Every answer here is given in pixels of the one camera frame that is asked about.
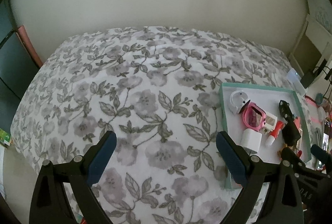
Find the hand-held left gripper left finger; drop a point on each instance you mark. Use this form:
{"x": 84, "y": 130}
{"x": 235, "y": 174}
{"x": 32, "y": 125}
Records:
{"x": 101, "y": 159}

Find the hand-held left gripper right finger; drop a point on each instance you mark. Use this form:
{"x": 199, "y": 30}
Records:
{"x": 232, "y": 159}

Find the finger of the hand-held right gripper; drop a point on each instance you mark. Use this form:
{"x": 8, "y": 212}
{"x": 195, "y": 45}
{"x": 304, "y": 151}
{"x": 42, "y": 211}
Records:
{"x": 321, "y": 153}
{"x": 290, "y": 156}

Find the black small box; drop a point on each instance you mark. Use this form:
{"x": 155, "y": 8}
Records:
{"x": 290, "y": 133}

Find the white charger plug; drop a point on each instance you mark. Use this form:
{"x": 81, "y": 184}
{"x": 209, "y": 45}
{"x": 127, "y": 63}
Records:
{"x": 250, "y": 141}

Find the red glue bottle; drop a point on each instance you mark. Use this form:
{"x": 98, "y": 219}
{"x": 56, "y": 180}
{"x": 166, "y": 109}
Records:
{"x": 277, "y": 126}

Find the pink smartwatch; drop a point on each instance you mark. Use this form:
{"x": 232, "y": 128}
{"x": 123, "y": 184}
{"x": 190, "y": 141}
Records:
{"x": 247, "y": 122}

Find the white plastic frame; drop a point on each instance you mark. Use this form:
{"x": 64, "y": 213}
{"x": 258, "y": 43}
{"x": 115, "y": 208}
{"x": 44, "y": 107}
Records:
{"x": 271, "y": 120}

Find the white smartwatch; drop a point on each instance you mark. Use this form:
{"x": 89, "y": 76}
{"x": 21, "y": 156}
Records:
{"x": 234, "y": 106}

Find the teal shallow box tray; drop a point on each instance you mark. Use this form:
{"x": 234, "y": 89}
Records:
{"x": 267, "y": 95}

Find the smartphone with lit screen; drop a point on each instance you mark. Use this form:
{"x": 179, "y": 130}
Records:
{"x": 325, "y": 135}

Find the pile of colourful toys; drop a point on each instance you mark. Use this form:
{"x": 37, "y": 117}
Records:
{"x": 325, "y": 112}

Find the teal round item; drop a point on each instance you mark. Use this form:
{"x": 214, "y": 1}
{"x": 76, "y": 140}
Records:
{"x": 319, "y": 98}

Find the black power adapter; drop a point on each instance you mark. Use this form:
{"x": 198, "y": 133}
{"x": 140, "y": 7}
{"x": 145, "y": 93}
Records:
{"x": 308, "y": 78}

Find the white device with light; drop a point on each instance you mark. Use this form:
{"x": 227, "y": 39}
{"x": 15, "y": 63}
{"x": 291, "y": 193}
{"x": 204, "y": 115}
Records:
{"x": 294, "y": 76}

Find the black plug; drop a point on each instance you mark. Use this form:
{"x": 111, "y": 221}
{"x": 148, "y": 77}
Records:
{"x": 323, "y": 64}

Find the grey floral blanket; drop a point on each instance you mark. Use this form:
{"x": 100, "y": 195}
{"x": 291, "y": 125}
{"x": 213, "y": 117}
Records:
{"x": 142, "y": 71}

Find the green packet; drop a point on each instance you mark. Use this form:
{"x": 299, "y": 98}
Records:
{"x": 5, "y": 135}

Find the white shelf unit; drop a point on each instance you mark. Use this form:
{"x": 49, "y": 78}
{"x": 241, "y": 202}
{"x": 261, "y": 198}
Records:
{"x": 319, "y": 39}

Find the dark cabinet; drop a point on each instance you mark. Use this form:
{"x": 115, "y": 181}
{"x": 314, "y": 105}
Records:
{"x": 13, "y": 71}

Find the reddish wooden bed frame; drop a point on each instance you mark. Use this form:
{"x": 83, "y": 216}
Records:
{"x": 28, "y": 45}

